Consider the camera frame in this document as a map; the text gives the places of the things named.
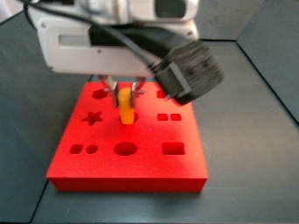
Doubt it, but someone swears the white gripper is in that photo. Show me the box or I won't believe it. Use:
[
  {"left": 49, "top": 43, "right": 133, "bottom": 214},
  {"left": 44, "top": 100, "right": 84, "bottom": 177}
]
[{"left": 31, "top": 11, "right": 199, "bottom": 108}]

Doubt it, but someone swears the yellow oval peg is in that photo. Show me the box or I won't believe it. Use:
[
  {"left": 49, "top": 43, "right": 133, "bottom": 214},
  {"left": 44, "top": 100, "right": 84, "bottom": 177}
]
[{"left": 117, "top": 87, "right": 135, "bottom": 124}]

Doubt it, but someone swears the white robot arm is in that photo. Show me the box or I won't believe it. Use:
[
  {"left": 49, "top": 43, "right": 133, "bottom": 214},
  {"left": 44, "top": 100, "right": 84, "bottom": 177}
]
[{"left": 27, "top": 0, "right": 199, "bottom": 105}]

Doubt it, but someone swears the red shape sorting board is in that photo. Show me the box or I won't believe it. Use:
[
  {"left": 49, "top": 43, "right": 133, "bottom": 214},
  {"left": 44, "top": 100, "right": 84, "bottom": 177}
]
[{"left": 47, "top": 82, "right": 209, "bottom": 193}]

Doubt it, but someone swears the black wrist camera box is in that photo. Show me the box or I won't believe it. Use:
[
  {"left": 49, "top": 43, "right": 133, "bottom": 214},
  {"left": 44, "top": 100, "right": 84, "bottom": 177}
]
[{"left": 152, "top": 40, "right": 224, "bottom": 105}]

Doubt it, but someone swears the black camera cable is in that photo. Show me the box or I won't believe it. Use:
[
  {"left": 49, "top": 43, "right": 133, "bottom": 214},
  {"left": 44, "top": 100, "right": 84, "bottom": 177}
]
[{"left": 23, "top": 0, "right": 161, "bottom": 69}]

